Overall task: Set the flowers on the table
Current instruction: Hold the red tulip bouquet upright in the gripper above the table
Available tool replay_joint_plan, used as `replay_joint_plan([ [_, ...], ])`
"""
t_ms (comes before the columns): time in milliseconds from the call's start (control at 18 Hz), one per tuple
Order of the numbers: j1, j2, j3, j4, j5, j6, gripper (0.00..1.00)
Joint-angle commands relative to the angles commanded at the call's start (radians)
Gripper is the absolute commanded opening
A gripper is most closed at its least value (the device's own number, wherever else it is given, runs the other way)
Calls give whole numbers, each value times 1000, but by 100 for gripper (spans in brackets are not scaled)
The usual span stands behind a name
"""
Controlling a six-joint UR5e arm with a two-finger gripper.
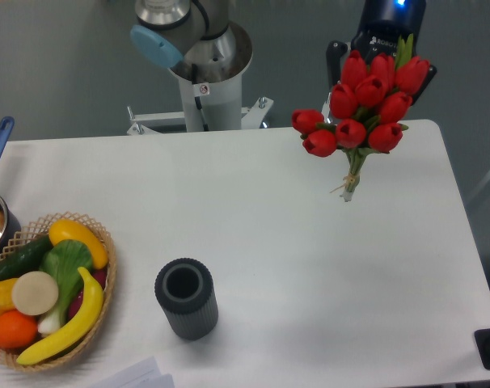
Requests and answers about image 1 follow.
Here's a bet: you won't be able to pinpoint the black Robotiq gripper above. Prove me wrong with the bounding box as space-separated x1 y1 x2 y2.
326 0 437 104

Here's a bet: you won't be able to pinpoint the red tulip bouquet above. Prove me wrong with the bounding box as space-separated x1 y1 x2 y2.
291 35 430 202

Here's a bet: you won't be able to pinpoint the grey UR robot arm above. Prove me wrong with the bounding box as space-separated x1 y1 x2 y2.
130 1 435 116

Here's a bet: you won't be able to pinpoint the dark grey ribbed vase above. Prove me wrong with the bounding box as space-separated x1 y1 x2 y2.
154 258 218 340

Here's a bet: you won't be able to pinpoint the dark red vegetable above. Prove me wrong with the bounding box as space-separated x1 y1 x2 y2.
67 268 107 320

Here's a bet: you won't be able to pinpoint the green bok choy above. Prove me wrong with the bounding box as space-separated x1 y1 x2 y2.
38 239 93 336

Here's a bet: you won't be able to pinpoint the woven wicker basket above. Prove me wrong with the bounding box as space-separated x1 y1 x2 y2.
0 212 116 373

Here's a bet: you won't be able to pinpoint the white paper sheets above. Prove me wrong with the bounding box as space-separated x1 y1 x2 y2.
91 356 175 388

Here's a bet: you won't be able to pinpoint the dark green cucumber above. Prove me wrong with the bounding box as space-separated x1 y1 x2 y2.
0 235 53 281

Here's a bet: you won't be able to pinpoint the yellow banana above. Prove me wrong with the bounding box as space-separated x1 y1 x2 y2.
16 267 103 366

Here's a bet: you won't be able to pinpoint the beige round disc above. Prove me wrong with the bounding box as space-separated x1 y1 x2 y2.
11 271 59 316

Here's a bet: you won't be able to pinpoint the small yellow pepper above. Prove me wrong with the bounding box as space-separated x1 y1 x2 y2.
0 278 18 314

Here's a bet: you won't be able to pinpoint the orange fruit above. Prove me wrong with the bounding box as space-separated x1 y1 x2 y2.
0 310 37 349

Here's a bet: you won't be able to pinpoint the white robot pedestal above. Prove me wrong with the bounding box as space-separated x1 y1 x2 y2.
126 71 274 135

